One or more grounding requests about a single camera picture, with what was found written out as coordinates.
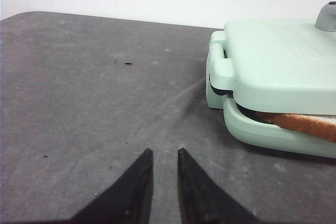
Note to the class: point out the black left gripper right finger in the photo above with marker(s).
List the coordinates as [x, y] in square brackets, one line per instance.
[201, 200]

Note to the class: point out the mint breakfast maker lid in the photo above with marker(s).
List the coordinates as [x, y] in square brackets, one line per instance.
[275, 65]

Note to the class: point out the mint green breakfast maker base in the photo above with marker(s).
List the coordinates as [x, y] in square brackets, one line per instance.
[265, 135]

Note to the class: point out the bread slice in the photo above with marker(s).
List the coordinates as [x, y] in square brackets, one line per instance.
[322, 126]

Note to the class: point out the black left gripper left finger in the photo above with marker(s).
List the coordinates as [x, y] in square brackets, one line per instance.
[128, 200]

